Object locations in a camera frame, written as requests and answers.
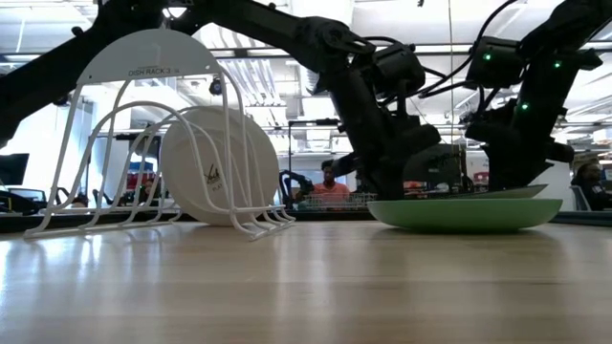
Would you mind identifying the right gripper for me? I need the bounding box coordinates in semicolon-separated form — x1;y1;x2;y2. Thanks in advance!
466;95;575;191

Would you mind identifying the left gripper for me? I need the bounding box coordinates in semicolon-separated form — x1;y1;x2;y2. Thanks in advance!
329;71;441;201

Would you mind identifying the blue white striped plate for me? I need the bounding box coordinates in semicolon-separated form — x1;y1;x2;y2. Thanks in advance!
429;183;550;201

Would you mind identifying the large green plate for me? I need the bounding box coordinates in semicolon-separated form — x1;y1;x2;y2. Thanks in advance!
366;198;564;234

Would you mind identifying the white pillar device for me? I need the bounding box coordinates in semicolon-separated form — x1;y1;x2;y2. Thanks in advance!
544;161;574;211

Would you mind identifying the black computer monitor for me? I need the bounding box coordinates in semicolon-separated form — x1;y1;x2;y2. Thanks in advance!
0;152;30;187
404;142;468;192

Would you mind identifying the person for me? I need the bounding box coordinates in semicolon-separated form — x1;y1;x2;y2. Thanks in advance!
571;160;612;211
294;160;353;204

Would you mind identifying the white wire basket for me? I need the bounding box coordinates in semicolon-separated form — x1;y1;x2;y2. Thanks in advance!
298;192;379;211

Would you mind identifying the white wire dish rack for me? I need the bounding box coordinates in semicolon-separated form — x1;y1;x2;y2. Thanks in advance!
23;27;296;242

